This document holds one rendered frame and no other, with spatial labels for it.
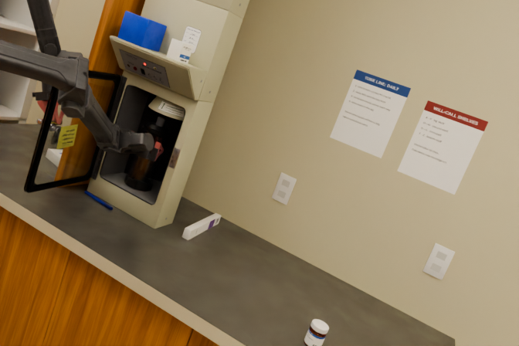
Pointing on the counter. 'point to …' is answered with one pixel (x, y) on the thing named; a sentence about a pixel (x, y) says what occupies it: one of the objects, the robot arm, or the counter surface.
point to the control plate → (144, 68)
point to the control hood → (191, 73)
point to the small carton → (179, 51)
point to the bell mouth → (167, 108)
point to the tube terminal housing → (205, 11)
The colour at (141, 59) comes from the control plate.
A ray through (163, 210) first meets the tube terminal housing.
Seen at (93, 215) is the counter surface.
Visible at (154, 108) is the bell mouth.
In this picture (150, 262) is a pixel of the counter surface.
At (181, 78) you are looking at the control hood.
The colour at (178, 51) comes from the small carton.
